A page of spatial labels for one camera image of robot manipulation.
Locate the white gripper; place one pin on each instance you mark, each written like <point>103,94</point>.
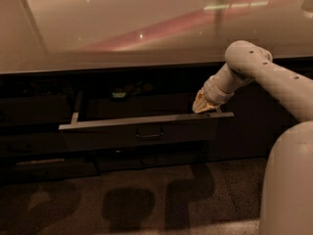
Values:
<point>211,93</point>

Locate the dark grey drawer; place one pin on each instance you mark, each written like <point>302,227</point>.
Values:
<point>34,110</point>
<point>31,144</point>
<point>122,159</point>
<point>139,121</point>
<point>50,169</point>

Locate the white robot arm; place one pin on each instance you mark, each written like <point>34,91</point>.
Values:
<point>287,193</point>

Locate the dark grey cabinet door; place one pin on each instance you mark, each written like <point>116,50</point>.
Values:
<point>258,122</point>

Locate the dark counter cabinet frame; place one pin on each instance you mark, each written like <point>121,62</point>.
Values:
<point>116,84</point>

